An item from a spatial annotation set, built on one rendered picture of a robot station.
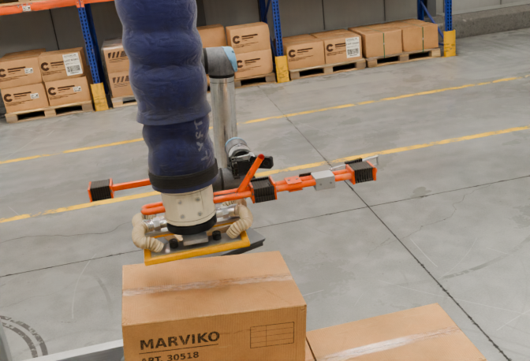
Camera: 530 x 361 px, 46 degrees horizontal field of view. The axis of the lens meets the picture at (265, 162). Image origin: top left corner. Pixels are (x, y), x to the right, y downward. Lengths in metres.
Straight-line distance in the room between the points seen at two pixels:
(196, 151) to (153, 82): 0.25
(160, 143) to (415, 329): 1.32
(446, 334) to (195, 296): 1.04
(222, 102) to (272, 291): 0.99
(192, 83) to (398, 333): 1.35
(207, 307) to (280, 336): 0.27
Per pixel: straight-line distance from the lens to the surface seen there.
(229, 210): 2.09
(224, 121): 2.81
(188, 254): 1.99
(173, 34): 1.82
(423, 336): 2.61
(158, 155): 1.93
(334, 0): 10.90
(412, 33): 10.06
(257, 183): 2.10
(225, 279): 2.24
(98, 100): 9.17
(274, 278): 2.24
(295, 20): 10.74
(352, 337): 2.60
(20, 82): 9.39
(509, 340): 3.55
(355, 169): 2.12
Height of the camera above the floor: 2.09
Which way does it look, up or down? 20 degrees down
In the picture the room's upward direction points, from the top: 7 degrees counter-clockwise
